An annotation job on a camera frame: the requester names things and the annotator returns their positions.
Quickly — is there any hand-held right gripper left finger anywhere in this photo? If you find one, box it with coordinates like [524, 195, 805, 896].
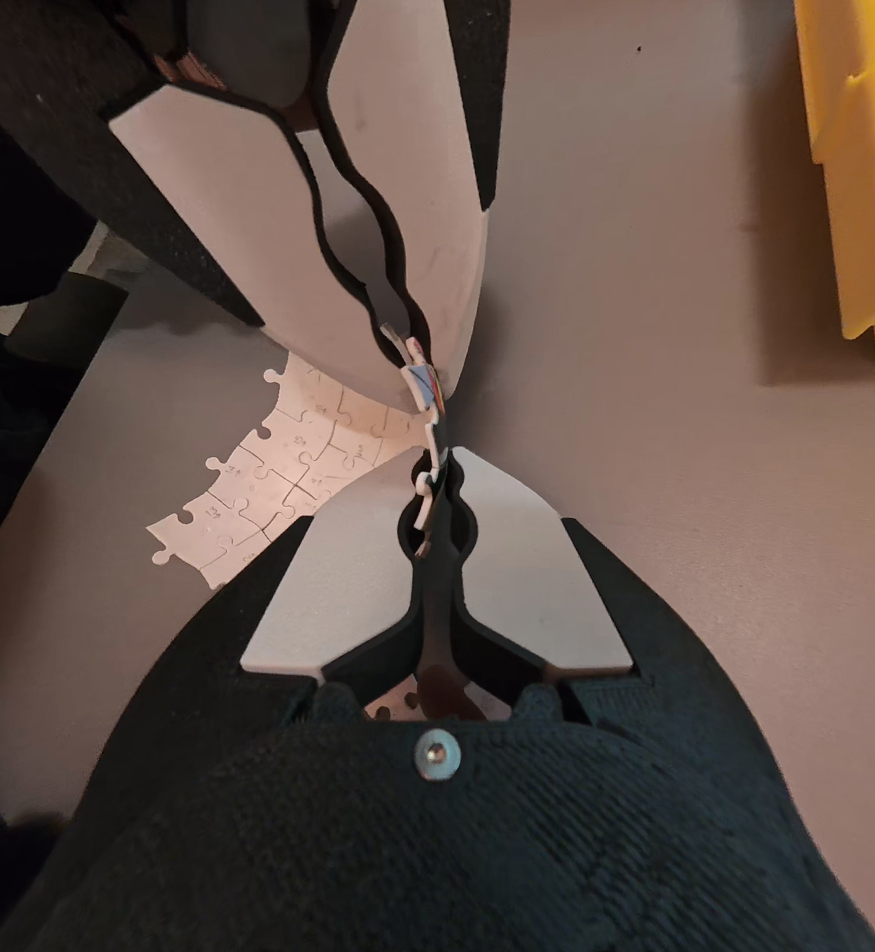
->
[240, 446, 433, 700]

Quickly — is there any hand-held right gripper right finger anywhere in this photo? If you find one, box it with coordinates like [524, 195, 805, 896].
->
[445, 445, 635, 704]

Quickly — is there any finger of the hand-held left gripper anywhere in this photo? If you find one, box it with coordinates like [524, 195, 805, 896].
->
[109, 82, 418, 409]
[311, 0, 491, 391]

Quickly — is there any partly built white puzzle ball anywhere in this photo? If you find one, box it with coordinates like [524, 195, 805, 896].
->
[147, 338, 449, 592]

